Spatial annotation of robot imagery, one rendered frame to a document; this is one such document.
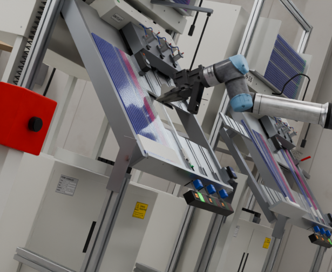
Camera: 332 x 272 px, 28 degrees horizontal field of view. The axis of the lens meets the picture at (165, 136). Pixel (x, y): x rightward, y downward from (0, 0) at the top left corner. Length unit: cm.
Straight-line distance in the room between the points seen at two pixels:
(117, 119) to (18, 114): 44
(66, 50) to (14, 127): 92
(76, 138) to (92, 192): 437
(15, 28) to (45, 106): 72
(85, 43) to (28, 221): 62
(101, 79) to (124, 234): 74
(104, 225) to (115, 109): 37
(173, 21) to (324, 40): 327
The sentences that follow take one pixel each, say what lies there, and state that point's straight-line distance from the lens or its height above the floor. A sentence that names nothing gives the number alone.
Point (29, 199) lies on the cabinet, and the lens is 229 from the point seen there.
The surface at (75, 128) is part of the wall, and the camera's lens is 684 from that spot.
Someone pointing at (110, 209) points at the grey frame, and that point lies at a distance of 204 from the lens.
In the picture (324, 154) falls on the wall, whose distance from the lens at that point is 605.
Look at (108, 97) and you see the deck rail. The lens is 219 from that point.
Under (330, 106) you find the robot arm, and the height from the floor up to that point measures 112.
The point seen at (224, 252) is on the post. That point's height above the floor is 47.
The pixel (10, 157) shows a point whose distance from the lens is 185.
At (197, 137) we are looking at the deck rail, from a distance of 277.
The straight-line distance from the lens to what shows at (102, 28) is 251.
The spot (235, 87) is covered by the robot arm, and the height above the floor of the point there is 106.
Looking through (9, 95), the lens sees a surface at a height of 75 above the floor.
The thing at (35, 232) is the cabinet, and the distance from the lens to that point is 228.
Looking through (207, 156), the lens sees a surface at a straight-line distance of 268.
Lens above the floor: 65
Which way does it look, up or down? 4 degrees up
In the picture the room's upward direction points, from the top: 19 degrees clockwise
